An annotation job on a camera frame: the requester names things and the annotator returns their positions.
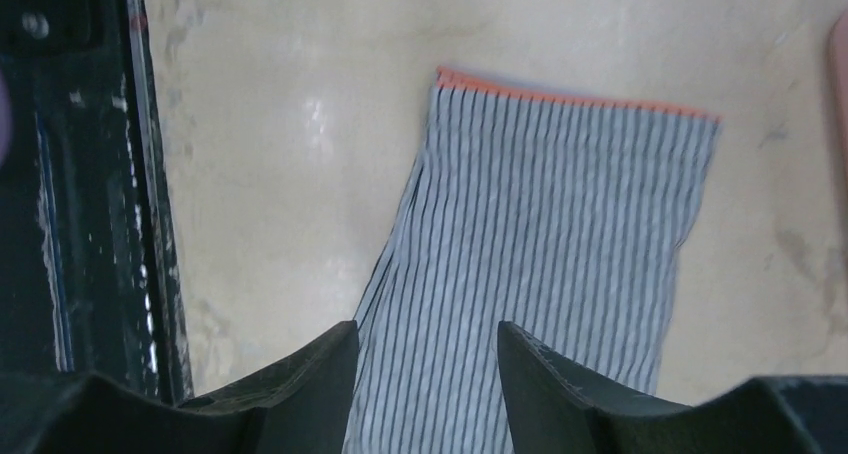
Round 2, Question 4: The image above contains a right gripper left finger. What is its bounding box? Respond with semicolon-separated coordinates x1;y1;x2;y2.
1;321;359;453

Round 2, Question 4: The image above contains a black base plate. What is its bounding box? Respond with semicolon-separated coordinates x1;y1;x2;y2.
1;0;193;404

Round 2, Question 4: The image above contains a pink divided organizer tray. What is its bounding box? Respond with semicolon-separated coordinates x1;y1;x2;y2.
828;10;847;175

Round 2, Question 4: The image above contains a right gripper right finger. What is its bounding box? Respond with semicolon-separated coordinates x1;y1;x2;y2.
497;321;847;453

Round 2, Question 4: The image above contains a grey striped underwear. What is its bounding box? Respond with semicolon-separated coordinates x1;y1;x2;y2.
343;67;722;453

